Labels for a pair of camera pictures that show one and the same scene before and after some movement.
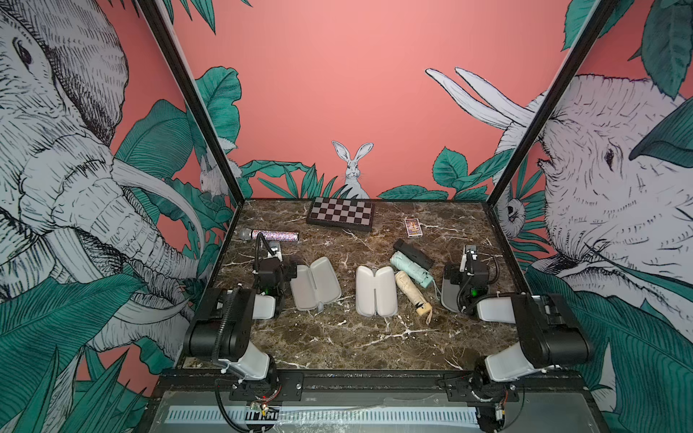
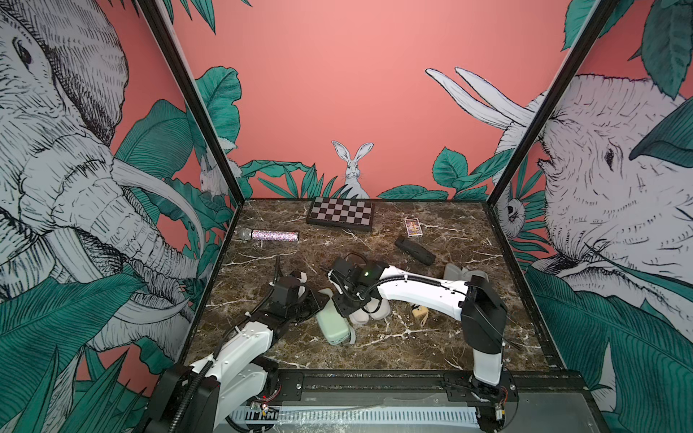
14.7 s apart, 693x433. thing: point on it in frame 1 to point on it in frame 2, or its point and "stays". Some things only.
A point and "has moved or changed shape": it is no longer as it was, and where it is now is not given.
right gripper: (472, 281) to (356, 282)
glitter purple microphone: (249, 234) stays
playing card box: (413, 227) stays
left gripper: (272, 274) to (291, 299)
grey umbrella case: (315, 284) has moved or changed shape
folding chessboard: (343, 213) stays
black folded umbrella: (416, 255) stays
